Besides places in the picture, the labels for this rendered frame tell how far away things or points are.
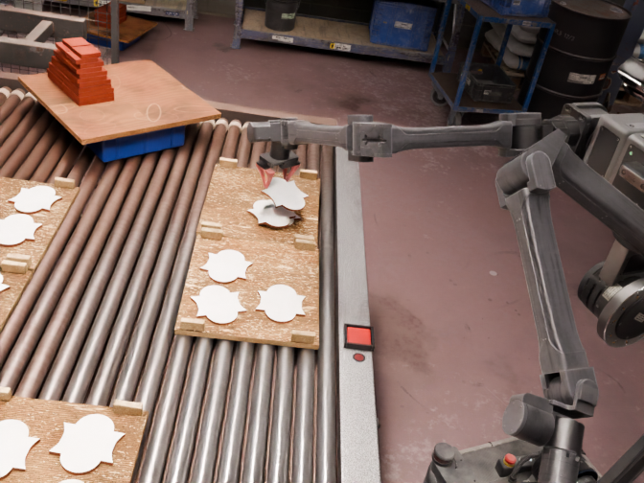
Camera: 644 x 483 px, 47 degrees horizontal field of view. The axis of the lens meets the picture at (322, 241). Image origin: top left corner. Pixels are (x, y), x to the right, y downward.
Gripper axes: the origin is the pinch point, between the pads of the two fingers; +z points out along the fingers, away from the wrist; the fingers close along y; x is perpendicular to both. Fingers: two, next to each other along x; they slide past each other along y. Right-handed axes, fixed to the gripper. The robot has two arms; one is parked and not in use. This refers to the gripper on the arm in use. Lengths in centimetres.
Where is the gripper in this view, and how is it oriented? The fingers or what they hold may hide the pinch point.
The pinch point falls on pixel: (276, 182)
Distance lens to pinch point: 221.9
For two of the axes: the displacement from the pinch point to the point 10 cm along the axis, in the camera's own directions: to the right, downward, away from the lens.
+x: -6.5, -5.0, 5.7
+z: -1.4, 8.2, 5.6
